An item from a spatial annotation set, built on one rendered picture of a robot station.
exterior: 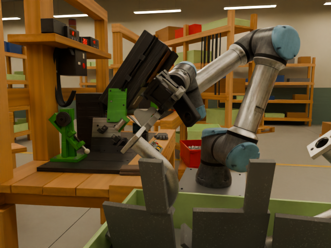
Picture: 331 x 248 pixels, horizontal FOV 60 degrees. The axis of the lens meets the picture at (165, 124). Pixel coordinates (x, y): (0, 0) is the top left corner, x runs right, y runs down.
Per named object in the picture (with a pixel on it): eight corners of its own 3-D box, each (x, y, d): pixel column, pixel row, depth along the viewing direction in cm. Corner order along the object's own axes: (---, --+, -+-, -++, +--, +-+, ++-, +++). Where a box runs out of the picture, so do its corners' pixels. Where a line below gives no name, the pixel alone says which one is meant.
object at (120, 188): (175, 145, 261) (175, 129, 259) (144, 223, 113) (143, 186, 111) (160, 145, 262) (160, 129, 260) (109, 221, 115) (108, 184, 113)
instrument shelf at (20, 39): (111, 59, 227) (111, 53, 227) (55, 41, 138) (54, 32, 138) (81, 59, 230) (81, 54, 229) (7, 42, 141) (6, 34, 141)
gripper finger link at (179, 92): (159, 81, 62) (155, 86, 71) (179, 99, 63) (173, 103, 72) (169, 70, 63) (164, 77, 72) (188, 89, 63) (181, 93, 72)
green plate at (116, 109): (128, 124, 180) (130, 91, 183) (125, 122, 172) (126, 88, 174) (111, 124, 181) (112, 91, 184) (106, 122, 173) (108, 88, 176)
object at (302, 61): (311, 126, 926) (316, 55, 897) (212, 124, 982) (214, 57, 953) (306, 124, 979) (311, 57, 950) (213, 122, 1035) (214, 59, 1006)
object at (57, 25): (67, 37, 161) (66, 24, 160) (53, 32, 147) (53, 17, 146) (55, 37, 162) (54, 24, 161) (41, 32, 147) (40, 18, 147)
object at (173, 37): (224, 177, 406) (229, 1, 375) (149, 147, 603) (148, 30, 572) (251, 171, 433) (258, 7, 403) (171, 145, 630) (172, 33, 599)
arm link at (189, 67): (201, 80, 96) (194, 56, 94) (194, 91, 87) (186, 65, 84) (180, 86, 100) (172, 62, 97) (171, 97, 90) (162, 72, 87)
